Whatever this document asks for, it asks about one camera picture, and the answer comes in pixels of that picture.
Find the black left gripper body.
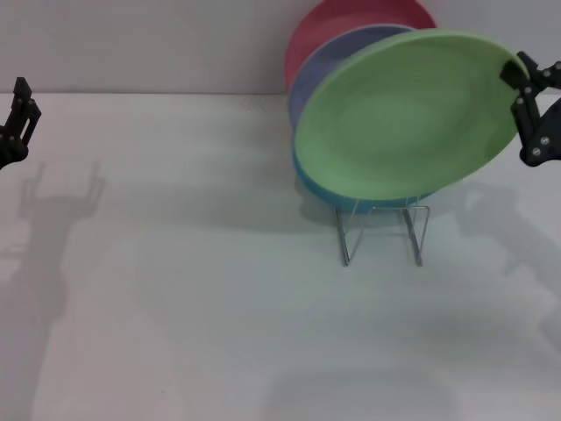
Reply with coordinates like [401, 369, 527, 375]
[0, 126, 30, 172]

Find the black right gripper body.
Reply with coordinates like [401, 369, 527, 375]
[519, 98, 561, 168]

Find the green round plate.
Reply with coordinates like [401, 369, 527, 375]
[292, 29, 527, 203]

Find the purple round plate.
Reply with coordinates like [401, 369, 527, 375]
[288, 24, 417, 132]

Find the blue round plate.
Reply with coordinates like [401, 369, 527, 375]
[292, 148, 444, 216]

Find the red round plate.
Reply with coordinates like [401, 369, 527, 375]
[283, 0, 438, 91]

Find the silver wire plate rack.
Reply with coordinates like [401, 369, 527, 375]
[335, 196, 431, 268]

